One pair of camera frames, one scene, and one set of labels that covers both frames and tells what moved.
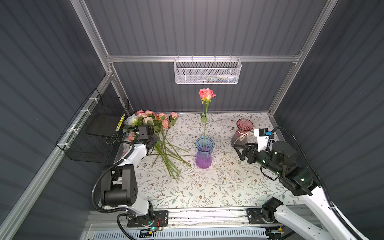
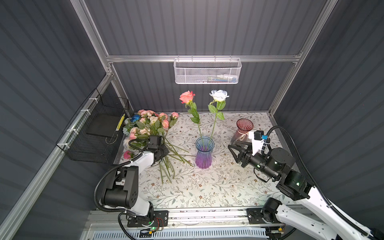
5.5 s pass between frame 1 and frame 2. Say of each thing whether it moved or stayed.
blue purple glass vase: stayed
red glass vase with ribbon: stayed
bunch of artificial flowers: stayed
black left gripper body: moved
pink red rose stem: moved
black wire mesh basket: stayed
